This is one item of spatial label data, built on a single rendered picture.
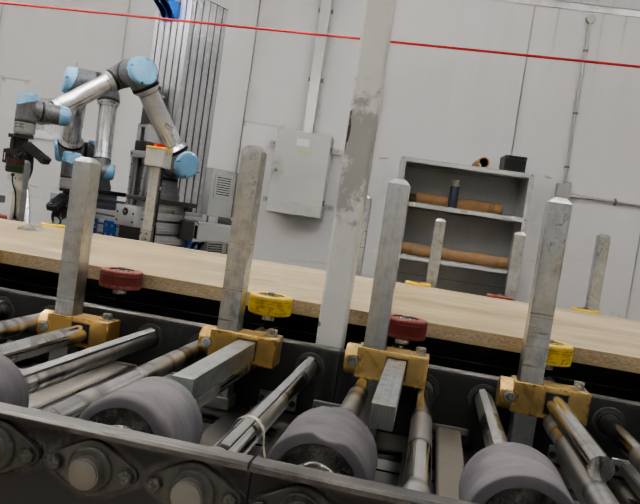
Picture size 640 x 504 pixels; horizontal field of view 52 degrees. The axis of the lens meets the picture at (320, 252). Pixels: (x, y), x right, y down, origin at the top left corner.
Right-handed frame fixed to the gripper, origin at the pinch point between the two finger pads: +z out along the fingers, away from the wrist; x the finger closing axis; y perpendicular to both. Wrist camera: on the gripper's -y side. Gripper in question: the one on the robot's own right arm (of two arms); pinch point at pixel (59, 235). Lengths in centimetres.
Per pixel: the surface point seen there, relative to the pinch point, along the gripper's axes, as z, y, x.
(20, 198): -14.5, -37.3, -5.6
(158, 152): -37, -39, -56
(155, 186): -26, -37, -56
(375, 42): -55, -135, -137
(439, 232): -24, -38, -154
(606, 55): -169, 253, -254
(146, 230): -10, -37, -55
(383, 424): 0, -176, -150
